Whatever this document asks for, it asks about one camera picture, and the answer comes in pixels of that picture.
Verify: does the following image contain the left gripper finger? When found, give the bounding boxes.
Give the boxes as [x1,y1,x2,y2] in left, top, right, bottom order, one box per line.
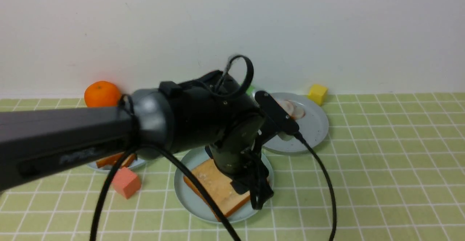
[249,161,274,210]
[231,177,251,195]

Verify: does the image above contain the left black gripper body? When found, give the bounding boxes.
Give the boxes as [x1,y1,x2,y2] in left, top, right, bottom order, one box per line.
[205,115,265,180]

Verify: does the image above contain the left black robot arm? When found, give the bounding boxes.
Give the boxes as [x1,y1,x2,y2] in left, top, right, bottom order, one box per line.
[0,71,274,209]

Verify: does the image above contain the teal center plate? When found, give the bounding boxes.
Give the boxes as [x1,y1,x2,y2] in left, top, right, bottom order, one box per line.
[173,147,258,225]

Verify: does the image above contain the green cube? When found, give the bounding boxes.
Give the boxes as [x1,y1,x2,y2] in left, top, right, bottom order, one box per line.
[246,85,256,96]

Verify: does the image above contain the rear fried egg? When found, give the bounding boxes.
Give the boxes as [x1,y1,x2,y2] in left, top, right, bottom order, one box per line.
[277,100,306,120]

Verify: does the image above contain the grey egg plate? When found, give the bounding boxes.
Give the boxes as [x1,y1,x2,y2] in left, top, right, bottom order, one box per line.
[263,92,329,155]

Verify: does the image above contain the yellow cube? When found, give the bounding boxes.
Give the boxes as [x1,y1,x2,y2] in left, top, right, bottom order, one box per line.
[307,84,328,106]

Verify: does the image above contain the blue bread plate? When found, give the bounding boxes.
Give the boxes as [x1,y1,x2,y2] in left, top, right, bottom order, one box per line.
[86,158,147,174]

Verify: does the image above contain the salmon red cube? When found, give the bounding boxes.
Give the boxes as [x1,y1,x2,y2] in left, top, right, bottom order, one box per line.
[111,167,142,199]

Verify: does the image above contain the orange fruit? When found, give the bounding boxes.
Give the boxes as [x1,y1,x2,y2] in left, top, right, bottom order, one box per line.
[84,81,122,108]

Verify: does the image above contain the left black camera cable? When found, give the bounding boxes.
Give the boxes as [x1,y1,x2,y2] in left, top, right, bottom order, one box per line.
[89,55,337,241]

